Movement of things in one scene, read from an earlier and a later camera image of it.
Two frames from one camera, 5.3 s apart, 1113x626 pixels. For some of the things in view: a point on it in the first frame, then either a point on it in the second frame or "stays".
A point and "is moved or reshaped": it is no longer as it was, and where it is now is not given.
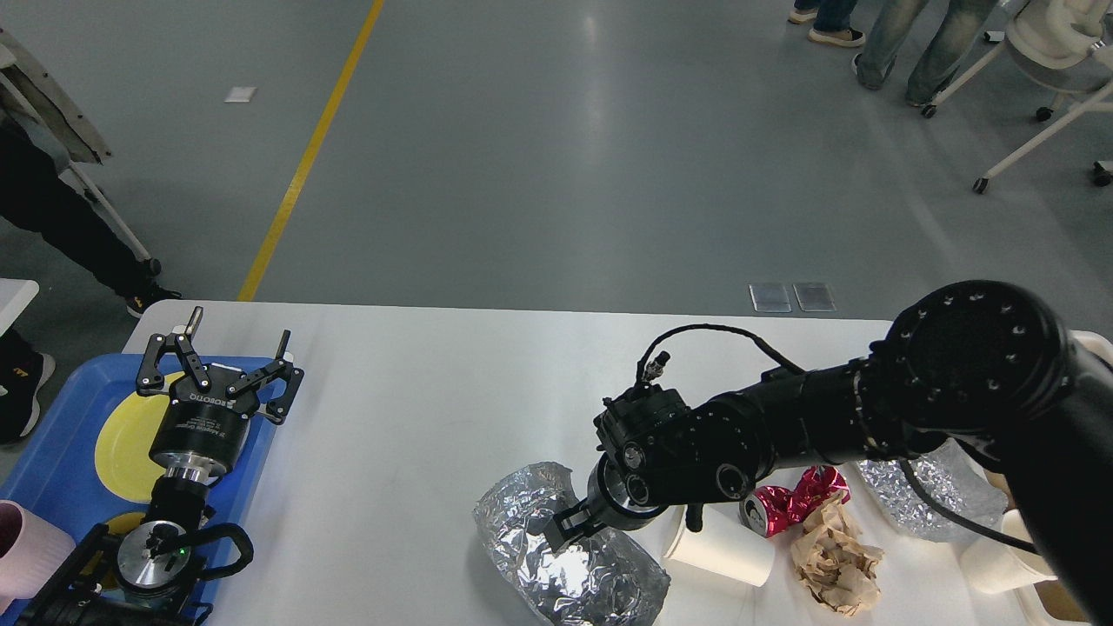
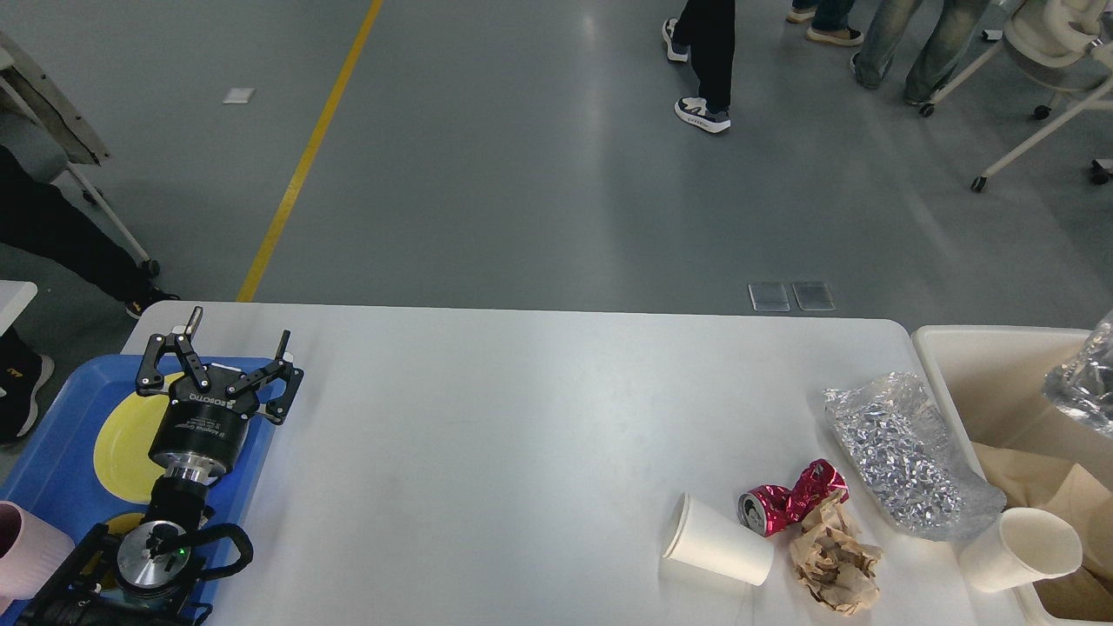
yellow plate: [124, 444] stays
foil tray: [598, 579] is moved or reshaped
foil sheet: [951, 469] stays
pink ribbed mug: [31, 552] stays
